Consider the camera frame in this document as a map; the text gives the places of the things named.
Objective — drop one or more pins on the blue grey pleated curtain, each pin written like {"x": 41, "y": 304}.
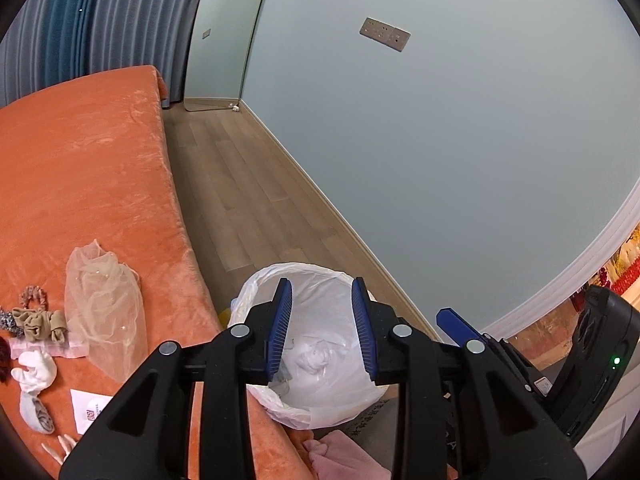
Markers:
{"x": 100, "y": 10}

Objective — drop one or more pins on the small yellow item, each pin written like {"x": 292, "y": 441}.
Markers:
{"x": 225, "y": 316}

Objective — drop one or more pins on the pink cloth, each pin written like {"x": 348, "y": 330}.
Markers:
{"x": 345, "y": 455}

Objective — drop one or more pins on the beige tulle veil with pearls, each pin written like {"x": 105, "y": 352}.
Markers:
{"x": 105, "y": 310}

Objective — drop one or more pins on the beige rolled socks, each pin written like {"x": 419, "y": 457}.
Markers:
{"x": 40, "y": 324}

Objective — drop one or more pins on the gold framed standing mirror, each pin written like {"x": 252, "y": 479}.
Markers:
{"x": 220, "y": 35}

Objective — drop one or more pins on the orange blanket bed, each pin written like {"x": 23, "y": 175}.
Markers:
{"x": 75, "y": 160}

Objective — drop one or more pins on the red and yellow decoration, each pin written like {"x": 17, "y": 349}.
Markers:
{"x": 627, "y": 265}

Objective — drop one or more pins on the leopard print satin scarf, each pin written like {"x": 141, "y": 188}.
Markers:
{"x": 6, "y": 320}

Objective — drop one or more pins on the pink patterned scrunchie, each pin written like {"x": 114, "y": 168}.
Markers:
{"x": 25, "y": 294}

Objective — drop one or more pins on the grey wall socket panel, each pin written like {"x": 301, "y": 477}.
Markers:
{"x": 385, "y": 34}

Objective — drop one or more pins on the white sock with grey print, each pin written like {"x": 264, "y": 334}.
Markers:
{"x": 37, "y": 412}

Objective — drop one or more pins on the white paper card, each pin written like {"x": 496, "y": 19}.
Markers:
{"x": 90, "y": 405}

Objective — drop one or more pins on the white cloth scrunchie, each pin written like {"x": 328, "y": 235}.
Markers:
{"x": 35, "y": 372}

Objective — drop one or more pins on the dark red furry item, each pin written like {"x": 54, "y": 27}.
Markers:
{"x": 2, "y": 360}

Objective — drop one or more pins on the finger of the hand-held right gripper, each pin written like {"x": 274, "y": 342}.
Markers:
{"x": 455, "y": 324}

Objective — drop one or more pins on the white panelled door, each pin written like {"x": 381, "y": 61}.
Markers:
{"x": 612, "y": 425}

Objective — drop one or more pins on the bin with white bag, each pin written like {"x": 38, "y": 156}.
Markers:
{"x": 325, "y": 310}

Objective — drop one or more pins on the white door frame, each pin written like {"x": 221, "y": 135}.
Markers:
{"x": 575, "y": 275}

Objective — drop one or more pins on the grey printed box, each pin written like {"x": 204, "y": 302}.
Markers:
{"x": 380, "y": 412}

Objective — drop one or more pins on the crumpled white tissue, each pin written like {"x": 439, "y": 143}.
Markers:
{"x": 312, "y": 360}

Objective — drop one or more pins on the pale doll hand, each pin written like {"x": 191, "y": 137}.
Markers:
{"x": 60, "y": 447}

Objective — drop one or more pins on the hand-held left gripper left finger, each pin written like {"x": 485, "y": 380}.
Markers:
{"x": 280, "y": 330}

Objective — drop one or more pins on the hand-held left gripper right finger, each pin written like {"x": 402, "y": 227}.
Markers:
{"x": 362, "y": 330}

